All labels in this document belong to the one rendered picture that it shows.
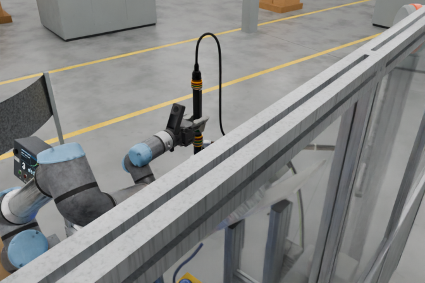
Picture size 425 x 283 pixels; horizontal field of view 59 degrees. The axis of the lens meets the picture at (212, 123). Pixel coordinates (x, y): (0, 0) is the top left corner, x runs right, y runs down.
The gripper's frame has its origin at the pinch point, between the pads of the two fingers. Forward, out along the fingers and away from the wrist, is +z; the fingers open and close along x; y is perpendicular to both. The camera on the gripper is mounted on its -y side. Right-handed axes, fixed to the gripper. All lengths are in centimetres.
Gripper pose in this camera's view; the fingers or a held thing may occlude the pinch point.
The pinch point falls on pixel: (202, 114)
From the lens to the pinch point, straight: 151.4
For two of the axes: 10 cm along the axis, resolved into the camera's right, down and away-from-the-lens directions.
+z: 6.4, -3.9, 6.7
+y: 0.0, 8.6, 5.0
